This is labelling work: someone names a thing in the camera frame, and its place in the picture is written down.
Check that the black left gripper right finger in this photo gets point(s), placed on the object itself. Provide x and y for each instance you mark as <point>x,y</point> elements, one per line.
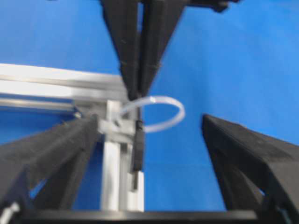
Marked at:
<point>254,171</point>

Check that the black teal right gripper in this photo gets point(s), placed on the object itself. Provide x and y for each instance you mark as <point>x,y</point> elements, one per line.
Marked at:
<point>160,18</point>

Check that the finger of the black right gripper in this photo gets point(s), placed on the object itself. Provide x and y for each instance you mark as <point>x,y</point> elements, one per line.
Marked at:
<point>121,20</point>

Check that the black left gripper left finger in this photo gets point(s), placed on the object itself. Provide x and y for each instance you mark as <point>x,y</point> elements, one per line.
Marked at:
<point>45,170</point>

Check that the silver aluminium extrusion frame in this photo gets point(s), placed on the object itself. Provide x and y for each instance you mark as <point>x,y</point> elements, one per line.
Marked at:
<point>82,94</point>

